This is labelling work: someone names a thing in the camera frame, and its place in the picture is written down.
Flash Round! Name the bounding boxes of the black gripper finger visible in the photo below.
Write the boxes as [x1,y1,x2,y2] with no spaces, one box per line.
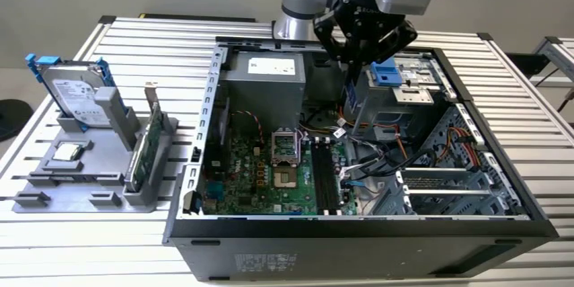
[357,19,419,83]
[312,11,360,86]

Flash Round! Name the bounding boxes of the RAM stick with white label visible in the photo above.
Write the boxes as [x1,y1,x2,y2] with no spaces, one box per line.
[342,78,361,116]

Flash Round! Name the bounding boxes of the blue plastic latch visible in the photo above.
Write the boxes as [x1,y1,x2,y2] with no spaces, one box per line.
[369,58,401,87]

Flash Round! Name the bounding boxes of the grey metal drive cage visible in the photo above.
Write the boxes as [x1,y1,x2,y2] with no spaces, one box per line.
[342,50,456,142]

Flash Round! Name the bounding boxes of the grey power supply unit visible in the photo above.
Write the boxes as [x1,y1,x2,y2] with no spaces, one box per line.
[217,52,306,133]

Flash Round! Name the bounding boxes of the black case fan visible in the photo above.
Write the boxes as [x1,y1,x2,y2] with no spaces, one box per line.
[206,97,233,167]

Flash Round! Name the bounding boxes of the metal socket cover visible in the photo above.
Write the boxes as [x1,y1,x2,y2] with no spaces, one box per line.
[270,126,301,166]

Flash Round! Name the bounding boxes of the grey metal disk bay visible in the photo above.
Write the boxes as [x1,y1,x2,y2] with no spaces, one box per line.
[393,165,523,216]

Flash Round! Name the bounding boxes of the CPU socket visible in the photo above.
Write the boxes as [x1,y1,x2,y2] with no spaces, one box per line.
[272,165,298,190]

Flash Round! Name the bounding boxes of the green motherboard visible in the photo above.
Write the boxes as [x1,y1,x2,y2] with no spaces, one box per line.
[198,132,358,216]

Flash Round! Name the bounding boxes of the hard disk in blue carrier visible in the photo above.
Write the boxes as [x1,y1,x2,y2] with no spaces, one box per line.
[23,53,118,132]

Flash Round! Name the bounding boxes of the grey parts rack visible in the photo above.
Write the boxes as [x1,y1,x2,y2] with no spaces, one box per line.
[11,87,180,214]

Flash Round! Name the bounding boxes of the black open PC case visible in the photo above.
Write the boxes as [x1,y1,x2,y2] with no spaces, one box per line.
[160,36,560,283]

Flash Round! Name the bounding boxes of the silver CPU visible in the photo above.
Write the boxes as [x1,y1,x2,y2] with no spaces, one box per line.
[51,143,84,161]

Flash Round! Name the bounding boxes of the black round base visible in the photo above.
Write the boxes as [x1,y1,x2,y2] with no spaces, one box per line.
[0,98,33,142]

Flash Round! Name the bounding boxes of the wires with white plugs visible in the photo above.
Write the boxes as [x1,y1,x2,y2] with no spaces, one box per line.
[298,122,348,140]

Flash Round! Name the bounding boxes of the orange and red wire bundle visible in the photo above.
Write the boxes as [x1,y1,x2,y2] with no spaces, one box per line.
[436,126,488,172]

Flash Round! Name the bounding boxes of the thin orange wire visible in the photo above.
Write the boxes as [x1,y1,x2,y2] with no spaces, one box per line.
[373,124,409,159]

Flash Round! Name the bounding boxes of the aluminium frame table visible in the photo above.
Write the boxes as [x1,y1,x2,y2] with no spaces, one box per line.
[504,36,574,87]

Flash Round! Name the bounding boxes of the twisted red black fan wire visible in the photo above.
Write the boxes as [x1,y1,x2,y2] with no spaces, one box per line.
[230,110,266,144]

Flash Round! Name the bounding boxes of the black wire bundle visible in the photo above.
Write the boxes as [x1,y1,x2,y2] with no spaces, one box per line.
[346,150,433,180]

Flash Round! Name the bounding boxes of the graphics card with metal bracket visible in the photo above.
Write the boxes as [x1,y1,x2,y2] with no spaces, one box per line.
[124,81,165,192]

